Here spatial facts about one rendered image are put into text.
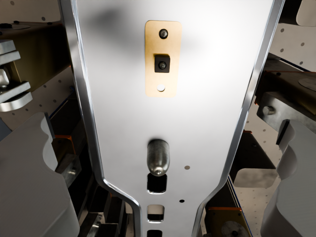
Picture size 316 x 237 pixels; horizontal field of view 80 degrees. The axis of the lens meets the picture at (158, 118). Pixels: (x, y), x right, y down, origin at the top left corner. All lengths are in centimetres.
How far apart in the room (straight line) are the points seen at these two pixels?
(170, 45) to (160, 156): 13
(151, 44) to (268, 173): 28
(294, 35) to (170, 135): 45
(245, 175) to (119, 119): 23
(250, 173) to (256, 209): 68
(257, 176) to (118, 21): 32
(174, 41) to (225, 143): 16
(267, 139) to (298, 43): 31
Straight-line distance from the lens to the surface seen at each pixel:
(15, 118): 76
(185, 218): 42
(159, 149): 26
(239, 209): 56
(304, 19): 29
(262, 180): 39
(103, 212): 44
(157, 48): 22
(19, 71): 22
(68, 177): 34
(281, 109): 27
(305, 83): 32
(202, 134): 28
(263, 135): 73
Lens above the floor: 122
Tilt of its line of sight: 59 degrees down
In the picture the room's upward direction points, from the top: 179 degrees counter-clockwise
